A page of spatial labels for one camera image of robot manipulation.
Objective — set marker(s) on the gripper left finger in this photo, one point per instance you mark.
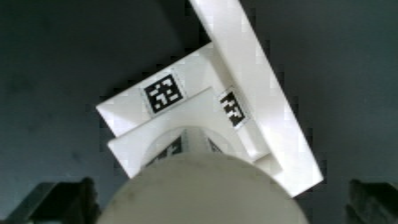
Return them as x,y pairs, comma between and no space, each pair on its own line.
61,203

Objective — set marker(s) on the white U-shaped fence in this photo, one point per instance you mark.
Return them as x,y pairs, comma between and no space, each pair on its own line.
233,37

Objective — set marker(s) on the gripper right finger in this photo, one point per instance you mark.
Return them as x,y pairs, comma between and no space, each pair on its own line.
372,207

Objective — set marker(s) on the white lamp bulb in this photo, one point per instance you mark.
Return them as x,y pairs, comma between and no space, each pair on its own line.
201,188

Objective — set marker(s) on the white lamp base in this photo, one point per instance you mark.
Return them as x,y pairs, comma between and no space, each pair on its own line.
180,114

